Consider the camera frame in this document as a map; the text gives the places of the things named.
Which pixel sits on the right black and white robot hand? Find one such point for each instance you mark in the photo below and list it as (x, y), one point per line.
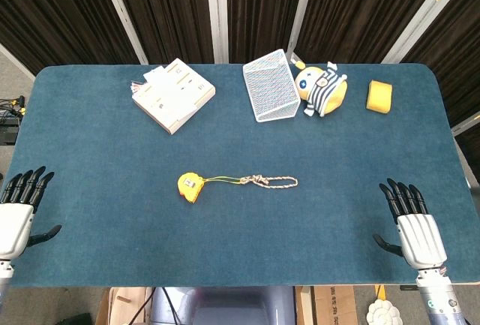
(422, 238)

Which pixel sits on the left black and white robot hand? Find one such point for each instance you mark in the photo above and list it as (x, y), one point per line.
(15, 223)

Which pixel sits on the yellow tape measure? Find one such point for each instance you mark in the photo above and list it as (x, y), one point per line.
(189, 188)

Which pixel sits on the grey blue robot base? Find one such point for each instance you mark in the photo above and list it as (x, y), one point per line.
(232, 308)

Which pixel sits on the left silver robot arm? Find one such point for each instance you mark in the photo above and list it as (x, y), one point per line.
(4, 276)

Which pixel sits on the white flower shaped object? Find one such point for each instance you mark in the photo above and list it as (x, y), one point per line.
(380, 313)

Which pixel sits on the brown cardboard box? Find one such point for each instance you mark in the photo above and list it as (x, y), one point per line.
(333, 306)

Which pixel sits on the light wooden board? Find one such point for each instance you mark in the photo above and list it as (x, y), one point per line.
(123, 304)

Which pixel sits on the yellow sponge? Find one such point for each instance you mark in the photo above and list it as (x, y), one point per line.
(378, 96)

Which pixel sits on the yellow plush toy striped shirt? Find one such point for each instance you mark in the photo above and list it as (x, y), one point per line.
(324, 92)

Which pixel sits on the blue felt table mat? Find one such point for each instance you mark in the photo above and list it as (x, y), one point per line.
(240, 227)

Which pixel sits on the white wooden box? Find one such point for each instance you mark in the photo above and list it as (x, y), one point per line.
(172, 96)

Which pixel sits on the dark brown curtain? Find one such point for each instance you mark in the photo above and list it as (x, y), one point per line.
(176, 9)

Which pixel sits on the white frame post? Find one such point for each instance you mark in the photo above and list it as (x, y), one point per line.
(302, 9)
(122, 11)
(217, 13)
(423, 13)

